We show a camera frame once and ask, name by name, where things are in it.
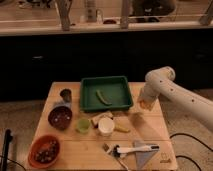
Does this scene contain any black stand at left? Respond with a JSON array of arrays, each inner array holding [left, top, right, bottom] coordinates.
[[0, 129, 13, 171]]

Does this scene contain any beige wooden block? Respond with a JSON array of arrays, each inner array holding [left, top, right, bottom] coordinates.
[[91, 111, 113, 128]]

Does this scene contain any small brown block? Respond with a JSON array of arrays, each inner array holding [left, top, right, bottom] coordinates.
[[102, 143, 110, 153]]

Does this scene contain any green plastic tray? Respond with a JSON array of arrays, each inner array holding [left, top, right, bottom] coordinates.
[[80, 76, 133, 112]]

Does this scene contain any grey triangular cloth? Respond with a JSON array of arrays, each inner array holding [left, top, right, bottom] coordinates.
[[135, 143, 159, 170]]

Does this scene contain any orange bowl with contents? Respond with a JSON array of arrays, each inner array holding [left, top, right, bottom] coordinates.
[[28, 135, 60, 169]]

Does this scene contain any small green cup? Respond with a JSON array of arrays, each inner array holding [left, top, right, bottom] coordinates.
[[76, 118, 90, 134]]

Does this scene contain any white paper cup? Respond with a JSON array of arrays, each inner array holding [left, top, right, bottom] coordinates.
[[98, 117, 115, 136]]

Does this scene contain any red-yellow apple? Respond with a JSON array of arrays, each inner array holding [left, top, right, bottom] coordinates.
[[140, 101, 149, 109]]

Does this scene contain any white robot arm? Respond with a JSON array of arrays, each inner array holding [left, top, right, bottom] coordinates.
[[138, 66, 213, 132]]

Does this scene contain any green pea pod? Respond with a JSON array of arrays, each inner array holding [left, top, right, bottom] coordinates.
[[96, 90, 112, 106]]

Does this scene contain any yellow banana toy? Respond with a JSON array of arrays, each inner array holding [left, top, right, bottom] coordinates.
[[114, 123, 130, 133]]

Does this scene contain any dark metal cup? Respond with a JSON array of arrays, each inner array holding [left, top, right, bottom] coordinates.
[[60, 89, 72, 102]]

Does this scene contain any dark maroon bowl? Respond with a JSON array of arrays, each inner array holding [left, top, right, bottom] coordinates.
[[48, 106, 72, 130]]

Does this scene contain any black cable on floor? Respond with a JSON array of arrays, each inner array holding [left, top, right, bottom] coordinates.
[[169, 132, 213, 171]]

